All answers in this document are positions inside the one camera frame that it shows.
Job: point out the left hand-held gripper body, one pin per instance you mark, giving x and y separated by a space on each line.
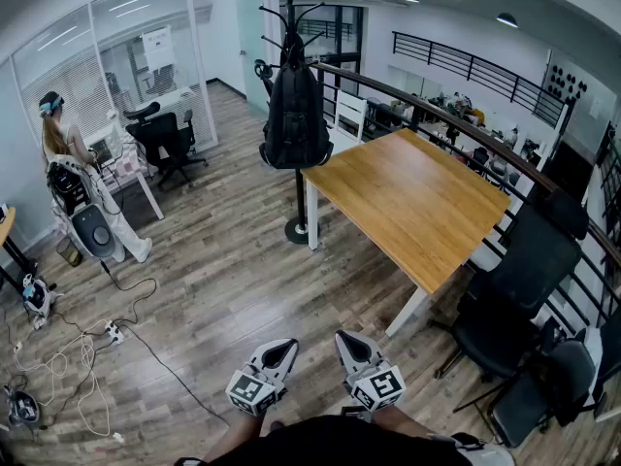
252 391

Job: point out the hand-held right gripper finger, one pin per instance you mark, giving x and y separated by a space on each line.
377 355
345 359

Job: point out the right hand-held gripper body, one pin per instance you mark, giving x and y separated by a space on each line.
378 389

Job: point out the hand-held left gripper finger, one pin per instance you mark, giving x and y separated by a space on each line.
257 361
292 362

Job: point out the black coat rack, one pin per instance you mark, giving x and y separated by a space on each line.
301 211

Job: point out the black backpack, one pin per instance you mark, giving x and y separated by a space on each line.
296 114

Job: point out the person's left forearm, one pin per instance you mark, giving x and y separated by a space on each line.
238 430

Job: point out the person's right forearm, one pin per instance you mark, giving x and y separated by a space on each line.
400 420

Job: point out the person's black shirt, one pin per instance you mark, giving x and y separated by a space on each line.
339 444

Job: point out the white power strip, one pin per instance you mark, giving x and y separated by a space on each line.
114 332

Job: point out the wooden table with white legs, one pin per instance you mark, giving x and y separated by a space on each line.
402 197

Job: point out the black mesh chair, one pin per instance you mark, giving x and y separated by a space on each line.
543 396

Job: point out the white desk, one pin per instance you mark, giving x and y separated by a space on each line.
145 192

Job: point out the white spare gripper device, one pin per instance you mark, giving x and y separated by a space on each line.
36 299

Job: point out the grey spare gripper device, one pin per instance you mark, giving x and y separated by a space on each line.
22 406

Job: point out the white wooden chair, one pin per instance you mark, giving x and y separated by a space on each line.
350 119

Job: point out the wooden handrail with black bars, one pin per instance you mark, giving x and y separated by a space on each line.
485 139

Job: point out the wooden desk with black legs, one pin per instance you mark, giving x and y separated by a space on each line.
6 231

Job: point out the black balcony railing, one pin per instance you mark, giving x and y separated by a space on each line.
485 73

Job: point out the white paper notice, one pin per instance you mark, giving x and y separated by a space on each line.
158 46

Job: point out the group of black wall ornaments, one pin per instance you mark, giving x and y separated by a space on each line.
565 83

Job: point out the glass partition with white frame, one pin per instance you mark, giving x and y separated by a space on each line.
73 66

